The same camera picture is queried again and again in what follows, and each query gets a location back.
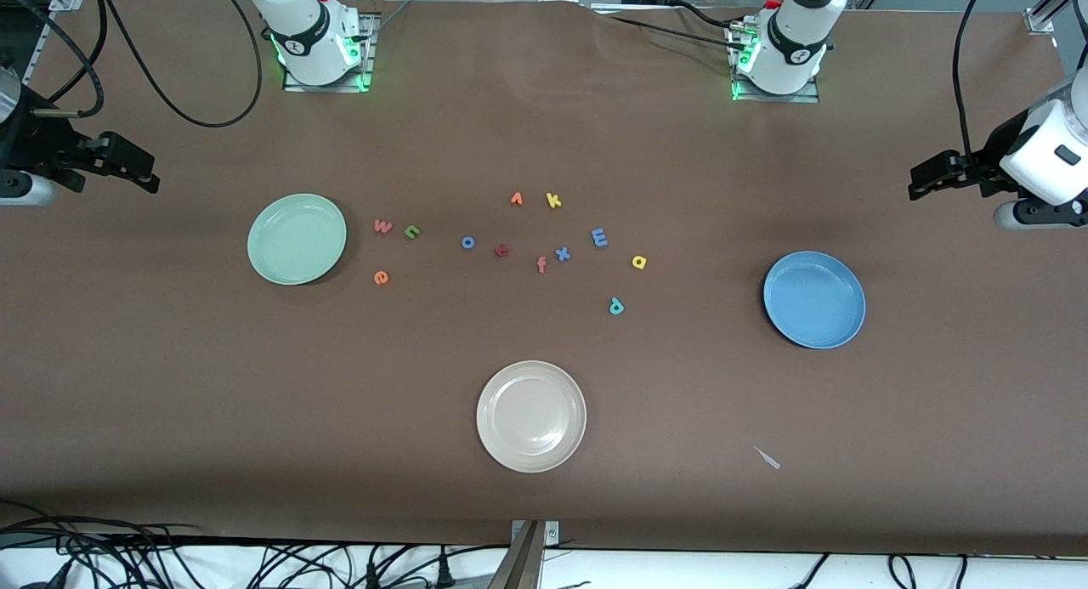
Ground blue plate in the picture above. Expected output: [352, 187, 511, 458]
[762, 250, 867, 350]

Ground green plate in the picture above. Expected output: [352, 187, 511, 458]
[246, 193, 349, 286]

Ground paper table cover sheet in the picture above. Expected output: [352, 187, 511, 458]
[0, 0, 1088, 556]

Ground beige plate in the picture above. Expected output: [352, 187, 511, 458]
[476, 360, 588, 473]

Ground silver aluminium rail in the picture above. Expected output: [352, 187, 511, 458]
[21, 0, 86, 84]
[1024, 0, 1088, 36]

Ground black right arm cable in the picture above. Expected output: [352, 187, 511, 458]
[89, 0, 264, 129]

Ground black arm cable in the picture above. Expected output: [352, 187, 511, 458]
[952, 0, 997, 161]
[89, 0, 264, 129]

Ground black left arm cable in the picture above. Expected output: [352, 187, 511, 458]
[952, 0, 997, 161]

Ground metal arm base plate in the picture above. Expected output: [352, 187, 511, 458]
[283, 11, 376, 93]
[731, 24, 821, 104]

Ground silver metal bracket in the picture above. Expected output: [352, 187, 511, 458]
[510, 520, 560, 546]

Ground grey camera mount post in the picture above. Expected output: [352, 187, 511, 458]
[489, 521, 545, 589]

